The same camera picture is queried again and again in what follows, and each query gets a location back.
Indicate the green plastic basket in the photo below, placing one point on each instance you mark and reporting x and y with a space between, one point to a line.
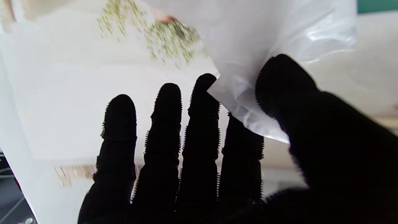
377 5

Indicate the translucent white disposable glove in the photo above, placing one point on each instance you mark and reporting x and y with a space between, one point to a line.
248 37

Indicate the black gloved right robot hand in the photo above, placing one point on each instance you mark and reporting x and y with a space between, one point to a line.
199 174

